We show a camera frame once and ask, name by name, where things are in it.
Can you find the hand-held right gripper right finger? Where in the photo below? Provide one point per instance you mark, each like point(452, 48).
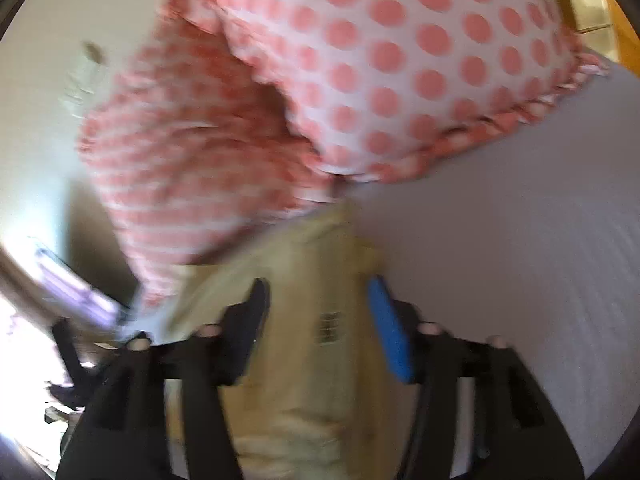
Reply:
point(392, 335)

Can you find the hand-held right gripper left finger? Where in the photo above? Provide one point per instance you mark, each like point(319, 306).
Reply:
point(252, 317)

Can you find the cream yellow pants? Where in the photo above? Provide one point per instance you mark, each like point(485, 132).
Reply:
point(295, 360)

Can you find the white bed sheet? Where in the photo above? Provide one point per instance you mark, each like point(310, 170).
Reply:
point(500, 240)

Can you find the pink checkered pillow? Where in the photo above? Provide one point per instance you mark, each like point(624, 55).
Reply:
point(190, 180)

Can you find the purple window curtain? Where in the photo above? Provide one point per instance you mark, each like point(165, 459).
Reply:
point(75, 285)

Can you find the pink polka dot pillow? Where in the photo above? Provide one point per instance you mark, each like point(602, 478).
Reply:
point(400, 65)

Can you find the wooden bed frame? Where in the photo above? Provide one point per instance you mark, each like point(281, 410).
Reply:
point(592, 5)

